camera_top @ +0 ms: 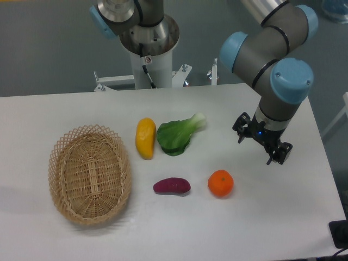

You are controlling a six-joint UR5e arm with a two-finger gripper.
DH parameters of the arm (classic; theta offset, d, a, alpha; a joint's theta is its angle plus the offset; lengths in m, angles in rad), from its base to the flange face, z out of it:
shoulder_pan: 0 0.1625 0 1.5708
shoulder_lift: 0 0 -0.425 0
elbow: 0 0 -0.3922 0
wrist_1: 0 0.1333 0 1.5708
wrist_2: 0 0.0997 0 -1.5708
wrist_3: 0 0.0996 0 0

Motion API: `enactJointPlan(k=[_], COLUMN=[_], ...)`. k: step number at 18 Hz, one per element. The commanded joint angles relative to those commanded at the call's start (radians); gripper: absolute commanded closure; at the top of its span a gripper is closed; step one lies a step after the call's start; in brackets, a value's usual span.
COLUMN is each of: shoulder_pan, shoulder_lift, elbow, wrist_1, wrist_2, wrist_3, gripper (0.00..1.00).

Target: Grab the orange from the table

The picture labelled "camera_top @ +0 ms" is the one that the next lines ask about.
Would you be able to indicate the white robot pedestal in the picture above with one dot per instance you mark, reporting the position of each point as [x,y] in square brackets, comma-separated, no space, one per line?
[148,72]

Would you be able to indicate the yellow mango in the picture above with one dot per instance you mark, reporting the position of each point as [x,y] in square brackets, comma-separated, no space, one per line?
[145,137]

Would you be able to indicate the blue object in corner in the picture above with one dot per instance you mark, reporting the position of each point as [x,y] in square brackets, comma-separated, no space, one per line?
[335,10]

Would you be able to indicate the woven wicker basket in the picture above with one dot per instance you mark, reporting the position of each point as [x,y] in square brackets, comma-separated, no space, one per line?
[89,175]

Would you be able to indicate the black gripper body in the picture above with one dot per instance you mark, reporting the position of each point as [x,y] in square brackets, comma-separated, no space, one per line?
[267,138]

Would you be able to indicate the orange fruit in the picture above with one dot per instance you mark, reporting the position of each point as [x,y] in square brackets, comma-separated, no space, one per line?
[220,183]

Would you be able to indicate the green bok choy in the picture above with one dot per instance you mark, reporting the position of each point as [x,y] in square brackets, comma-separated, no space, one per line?
[175,136]

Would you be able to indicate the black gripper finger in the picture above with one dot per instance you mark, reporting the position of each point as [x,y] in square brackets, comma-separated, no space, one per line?
[279,152]
[242,127]

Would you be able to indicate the purple sweet potato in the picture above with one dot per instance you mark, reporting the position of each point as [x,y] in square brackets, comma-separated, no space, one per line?
[172,185]

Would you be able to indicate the black device at table edge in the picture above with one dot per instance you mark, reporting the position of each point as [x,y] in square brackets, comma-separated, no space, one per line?
[338,231]

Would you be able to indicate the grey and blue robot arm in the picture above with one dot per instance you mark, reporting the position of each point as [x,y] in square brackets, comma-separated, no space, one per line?
[261,61]

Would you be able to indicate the white frame at right edge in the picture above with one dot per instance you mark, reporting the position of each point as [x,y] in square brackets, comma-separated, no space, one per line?
[336,122]

